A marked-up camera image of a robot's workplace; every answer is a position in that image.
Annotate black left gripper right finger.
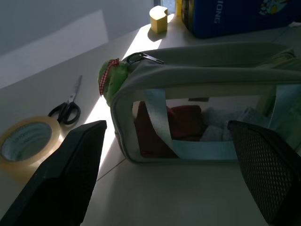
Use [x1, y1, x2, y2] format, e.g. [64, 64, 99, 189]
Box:
[227, 120, 301, 225]

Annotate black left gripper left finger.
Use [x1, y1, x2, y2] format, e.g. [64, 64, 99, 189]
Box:
[0, 120, 108, 226]

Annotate clear pouch with grey trim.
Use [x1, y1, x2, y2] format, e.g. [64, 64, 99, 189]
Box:
[111, 41, 301, 165]

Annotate clear packing tape roll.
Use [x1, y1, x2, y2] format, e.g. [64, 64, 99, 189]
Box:
[0, 115, 61, 182]

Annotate light blue folded cloth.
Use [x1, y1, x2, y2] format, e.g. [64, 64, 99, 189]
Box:
[199, 107, 270, 142]

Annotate dark red folded cloth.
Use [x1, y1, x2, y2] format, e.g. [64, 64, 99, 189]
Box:
[135, 101, 203, 159]

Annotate green plush zipper charm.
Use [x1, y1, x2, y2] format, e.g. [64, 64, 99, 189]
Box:
[97, 58, 130, 108]

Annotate blue box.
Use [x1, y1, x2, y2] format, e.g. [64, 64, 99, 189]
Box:
[181, 0, 301, 39]

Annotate yellow block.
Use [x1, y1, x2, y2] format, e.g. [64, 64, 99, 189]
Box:
[150, 6, 168, 33]

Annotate black-handled scissors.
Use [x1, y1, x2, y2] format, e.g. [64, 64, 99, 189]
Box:
[48, 75, 83, 125]

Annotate black zipper pull ring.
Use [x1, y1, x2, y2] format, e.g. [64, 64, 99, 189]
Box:
[126, 52, 165, 65]

